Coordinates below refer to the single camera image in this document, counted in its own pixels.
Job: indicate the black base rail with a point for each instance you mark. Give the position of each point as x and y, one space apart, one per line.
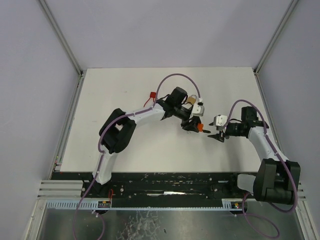
159 189

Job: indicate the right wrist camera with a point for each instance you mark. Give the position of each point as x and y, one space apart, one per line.
220 122

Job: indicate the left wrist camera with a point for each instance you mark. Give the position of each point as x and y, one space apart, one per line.
198 108

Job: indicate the white slotted cable duct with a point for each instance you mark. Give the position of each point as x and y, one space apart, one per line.
86 204

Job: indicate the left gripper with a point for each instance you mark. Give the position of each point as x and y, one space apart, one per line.
189 122

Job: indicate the small red cable padlock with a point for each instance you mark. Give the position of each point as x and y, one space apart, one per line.
151 99

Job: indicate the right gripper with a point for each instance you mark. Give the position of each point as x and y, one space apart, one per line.
222 133

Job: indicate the orange black padlock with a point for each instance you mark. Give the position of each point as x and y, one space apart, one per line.
200 127

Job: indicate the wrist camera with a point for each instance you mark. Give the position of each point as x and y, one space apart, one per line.
198 108
220 122

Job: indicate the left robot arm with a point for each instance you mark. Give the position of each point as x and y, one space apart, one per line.
117 131

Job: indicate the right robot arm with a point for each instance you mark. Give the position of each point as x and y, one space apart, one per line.
276 181

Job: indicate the brass padlock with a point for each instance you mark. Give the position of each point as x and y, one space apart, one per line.
191 99

